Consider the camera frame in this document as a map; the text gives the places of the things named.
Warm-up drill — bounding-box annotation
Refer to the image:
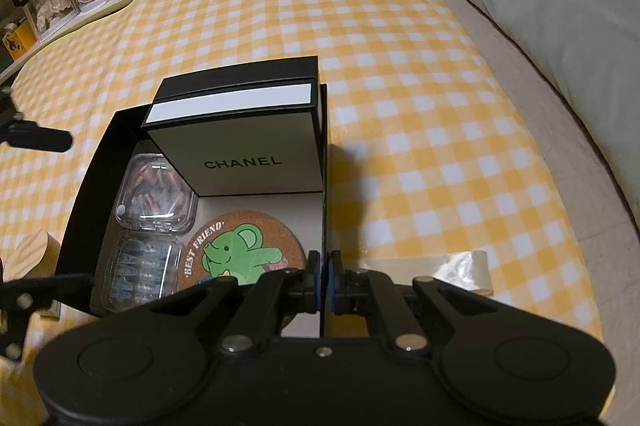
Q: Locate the grey pillow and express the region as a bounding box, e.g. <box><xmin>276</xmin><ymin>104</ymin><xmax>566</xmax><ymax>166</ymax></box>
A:
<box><xmin>426</xmin><ymin>0</ymin><xmax>640</xmax><ymax>217</ymax></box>

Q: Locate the round cork elephant coaster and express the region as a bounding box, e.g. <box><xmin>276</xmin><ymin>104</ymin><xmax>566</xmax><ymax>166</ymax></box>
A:
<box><xmin>175</xmin><ymin>209</ymin><xmax>307</xmax><ymax>293</ymax></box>

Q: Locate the clear plastic wrapper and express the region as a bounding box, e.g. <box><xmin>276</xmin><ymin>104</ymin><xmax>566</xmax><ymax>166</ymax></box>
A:
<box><xmin>359</xmin><ymin>249</ymin><xmax>496</xmax><ymax>297</ymax></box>

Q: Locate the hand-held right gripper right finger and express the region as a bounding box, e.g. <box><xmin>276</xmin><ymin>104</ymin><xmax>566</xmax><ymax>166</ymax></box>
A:
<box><xmin>327</xmin><ymin>250</ymin><xmax>502</xmax><ymax>354</ymax></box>

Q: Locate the clear case of pink nails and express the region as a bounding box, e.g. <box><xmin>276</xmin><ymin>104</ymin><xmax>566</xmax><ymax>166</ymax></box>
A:
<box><xmin>113</xmin><ymin>153</ymin><xmax>197</xmax><ymax>235</ymax></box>

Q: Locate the oval wooden block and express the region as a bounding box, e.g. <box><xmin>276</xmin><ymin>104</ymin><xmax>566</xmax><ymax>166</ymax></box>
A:
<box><xmin>4</xmin><ymin>230</ymin><xmax>62</xmax><ymax>283</ymax></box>

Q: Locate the clear case of dark nails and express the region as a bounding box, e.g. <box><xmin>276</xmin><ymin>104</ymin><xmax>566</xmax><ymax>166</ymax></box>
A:
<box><xmin>99</xmin><ymin>231</ymin><xmax>182</xmax><ymax>313</ymax></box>

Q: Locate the small black and white box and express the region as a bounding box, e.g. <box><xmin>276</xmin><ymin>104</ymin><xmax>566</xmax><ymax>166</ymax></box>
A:
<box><xmin>141</xmin><ymin>56</ymin><xmax>321</xmax><ymax>198</ymax></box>

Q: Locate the yellow checked cloth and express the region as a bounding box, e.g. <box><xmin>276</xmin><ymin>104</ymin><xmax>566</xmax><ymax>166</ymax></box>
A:
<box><xmin>0</xmin><ymin>0</ymin><xmax>607</xmax><ymax>359</ymax></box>

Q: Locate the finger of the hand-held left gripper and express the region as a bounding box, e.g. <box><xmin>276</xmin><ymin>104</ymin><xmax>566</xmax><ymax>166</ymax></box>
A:
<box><xmin>0</xmin><ymin>274</ymin><xmax>102</xmax><ymax>360</ymax></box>
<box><xmin>0</xmin><ymin>86</ymin><xmax>74</xmax><ymax>153</ymax></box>

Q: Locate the black cardboard box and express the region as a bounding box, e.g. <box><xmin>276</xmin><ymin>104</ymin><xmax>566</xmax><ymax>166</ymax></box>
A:
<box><xmin>54</xmin><ymin>82</ymin><xmax>332</xmax><ymax>341</ymax></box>

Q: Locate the beige bed sheet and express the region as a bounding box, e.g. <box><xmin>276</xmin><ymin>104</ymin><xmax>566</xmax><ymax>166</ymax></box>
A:
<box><xmin>419</xmin><ymin>0</ymin><xmax>640</xmax><ymax>359</ymax></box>

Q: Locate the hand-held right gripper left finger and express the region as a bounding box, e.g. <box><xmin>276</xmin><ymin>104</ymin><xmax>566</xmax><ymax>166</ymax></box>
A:
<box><xmin>149</xmin><ymin>250</ymin><xmax>326</xmax><ymax>355</ymax></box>

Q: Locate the yellow box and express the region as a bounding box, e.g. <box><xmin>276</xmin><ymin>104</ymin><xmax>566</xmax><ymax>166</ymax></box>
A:
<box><xmin>2</xmin><ymin>22</ymin><xmax>39</xmax><ymax>61</ymax></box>

